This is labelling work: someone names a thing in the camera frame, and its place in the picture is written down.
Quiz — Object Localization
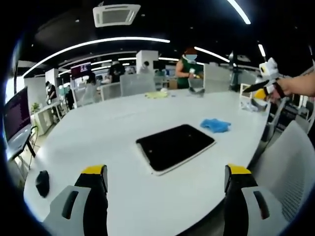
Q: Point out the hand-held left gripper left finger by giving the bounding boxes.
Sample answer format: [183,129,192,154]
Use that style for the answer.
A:
[42,164,109,236]

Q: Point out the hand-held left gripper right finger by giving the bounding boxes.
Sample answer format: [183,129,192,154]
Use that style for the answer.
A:
[223,163,289,236]

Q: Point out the blue cleaning cloth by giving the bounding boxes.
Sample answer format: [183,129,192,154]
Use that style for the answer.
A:
[199,118,232,134]

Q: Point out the black mirror with white frame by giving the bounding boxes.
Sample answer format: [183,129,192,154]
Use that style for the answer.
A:
[135,124,218,177]

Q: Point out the yellow cloth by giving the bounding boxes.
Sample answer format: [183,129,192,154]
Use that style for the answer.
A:
[144,90,170,100]

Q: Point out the person's right hand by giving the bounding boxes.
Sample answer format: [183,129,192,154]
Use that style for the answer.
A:
[277,73,315,97]

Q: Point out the white framed box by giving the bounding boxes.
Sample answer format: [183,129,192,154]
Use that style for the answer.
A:
[239,83,257,99]

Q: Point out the white crumpled items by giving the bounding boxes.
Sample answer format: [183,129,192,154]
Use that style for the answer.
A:
[240,98,269,114]

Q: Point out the small ceiling light strip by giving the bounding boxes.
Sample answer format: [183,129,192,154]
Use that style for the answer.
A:
[257,43,267,59]

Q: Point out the dark tripod stand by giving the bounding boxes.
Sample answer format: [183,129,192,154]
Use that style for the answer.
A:
[227,51,248,91]

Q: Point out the grey mesh chair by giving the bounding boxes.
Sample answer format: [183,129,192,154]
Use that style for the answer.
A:
[99,83,122,102]
[203,62,231,93]
[119,73,157,97]

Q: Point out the black computer mouse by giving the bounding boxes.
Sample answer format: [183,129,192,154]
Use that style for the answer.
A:
[34,170,51,198]

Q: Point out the white mesh office chair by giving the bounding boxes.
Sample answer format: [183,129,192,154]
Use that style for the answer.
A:
[250,119,315,223]

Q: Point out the short ceiling light strip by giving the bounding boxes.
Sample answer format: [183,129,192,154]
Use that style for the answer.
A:
[226,0,252,25]

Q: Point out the white side desk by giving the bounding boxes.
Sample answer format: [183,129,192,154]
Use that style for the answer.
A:
[33,100,63,136]

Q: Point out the dark computer monitor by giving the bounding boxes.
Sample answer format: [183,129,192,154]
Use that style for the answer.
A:
[2,86,33,153]

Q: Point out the white ceiling air conditioner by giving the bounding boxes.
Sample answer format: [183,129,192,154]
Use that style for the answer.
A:
[93,4,142,29]

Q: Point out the long curved ceiling light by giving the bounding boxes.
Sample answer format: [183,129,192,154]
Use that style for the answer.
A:
[23,36,171,77]

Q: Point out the purple wall screen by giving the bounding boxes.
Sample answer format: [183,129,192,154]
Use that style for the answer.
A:
[70,62,92,76]

